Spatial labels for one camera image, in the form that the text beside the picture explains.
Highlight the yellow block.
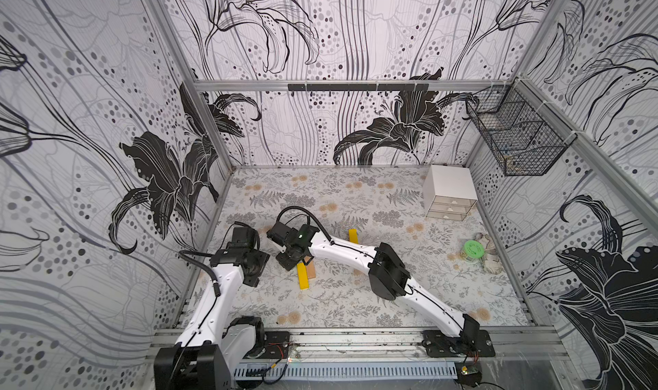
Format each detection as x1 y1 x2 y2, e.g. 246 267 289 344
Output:
296 263 309 291
348 229 359 244

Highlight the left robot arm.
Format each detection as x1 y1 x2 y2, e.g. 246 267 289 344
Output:
154 221 269 389

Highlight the natural wood block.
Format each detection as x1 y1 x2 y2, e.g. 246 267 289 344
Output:
304 256 316 280

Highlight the black wall bar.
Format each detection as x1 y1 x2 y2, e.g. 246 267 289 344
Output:
287 83 429 92

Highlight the white drawer box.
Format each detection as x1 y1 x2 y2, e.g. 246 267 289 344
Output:
423 165 478 221

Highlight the green lid jar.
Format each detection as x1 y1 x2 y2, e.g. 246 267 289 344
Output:
461 240 485 263

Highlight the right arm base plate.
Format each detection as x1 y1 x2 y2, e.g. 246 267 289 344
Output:
421 330 496 358

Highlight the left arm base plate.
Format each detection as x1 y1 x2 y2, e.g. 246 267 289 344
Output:
245 330 291 360

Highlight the small electronics board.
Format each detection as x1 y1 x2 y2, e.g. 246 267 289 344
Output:
455 364 483 388

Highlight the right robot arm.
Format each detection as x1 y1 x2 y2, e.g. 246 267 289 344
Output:
267 206 480 354

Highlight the white cable duct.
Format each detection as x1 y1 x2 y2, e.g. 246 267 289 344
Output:
266 361 458 381

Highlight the black wire basket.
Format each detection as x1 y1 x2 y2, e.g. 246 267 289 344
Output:
465 83 577 177

